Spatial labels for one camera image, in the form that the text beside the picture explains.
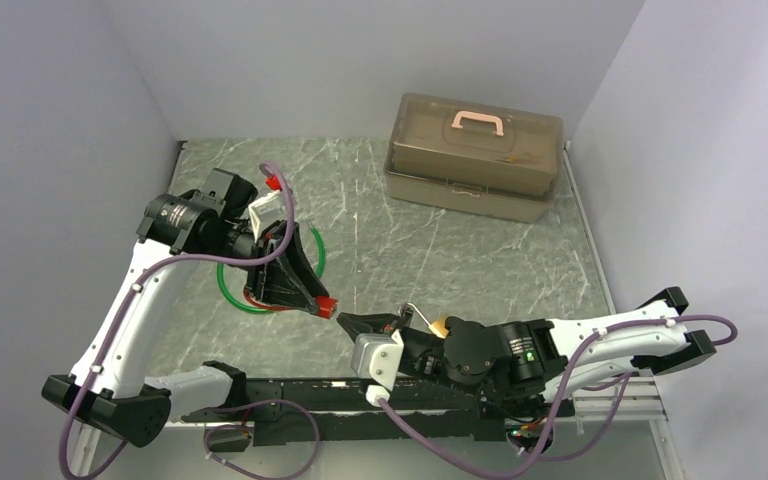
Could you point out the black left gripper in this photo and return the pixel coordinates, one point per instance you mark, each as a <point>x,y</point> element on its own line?
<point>295,263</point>

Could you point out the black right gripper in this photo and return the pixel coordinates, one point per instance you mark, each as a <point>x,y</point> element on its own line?
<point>355,325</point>

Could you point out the red cable lock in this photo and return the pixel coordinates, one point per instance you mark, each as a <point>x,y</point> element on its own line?
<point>325,307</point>

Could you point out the brass padlock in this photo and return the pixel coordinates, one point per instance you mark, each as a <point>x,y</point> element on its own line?
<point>436,327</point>

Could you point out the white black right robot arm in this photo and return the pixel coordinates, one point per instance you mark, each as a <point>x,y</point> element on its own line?
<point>521,361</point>

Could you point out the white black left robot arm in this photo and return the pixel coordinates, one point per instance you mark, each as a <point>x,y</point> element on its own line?
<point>229,222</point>

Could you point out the beige plastic toolbox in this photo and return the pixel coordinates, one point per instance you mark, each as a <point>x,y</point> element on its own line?
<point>474,158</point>

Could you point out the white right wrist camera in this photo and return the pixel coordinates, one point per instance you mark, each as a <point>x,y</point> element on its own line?
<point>376,357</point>

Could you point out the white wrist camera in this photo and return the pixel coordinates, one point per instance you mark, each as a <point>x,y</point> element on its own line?
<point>376,357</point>
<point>276,205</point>

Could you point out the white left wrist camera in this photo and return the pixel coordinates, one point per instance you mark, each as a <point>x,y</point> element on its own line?
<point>276,205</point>

